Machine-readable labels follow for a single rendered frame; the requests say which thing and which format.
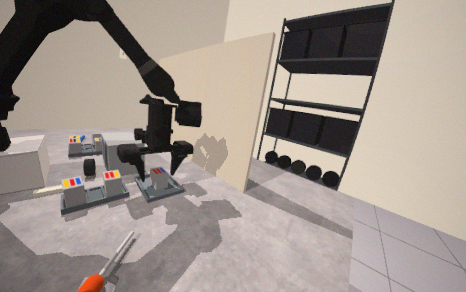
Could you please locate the beige flat panel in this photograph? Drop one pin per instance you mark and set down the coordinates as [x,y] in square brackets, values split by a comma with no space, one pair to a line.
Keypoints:
[229,80]

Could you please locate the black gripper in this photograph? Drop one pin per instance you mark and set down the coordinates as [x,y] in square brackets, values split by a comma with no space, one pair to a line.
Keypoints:
[158,141]

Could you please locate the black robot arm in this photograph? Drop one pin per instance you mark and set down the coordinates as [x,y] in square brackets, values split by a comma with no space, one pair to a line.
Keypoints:
[35,19]

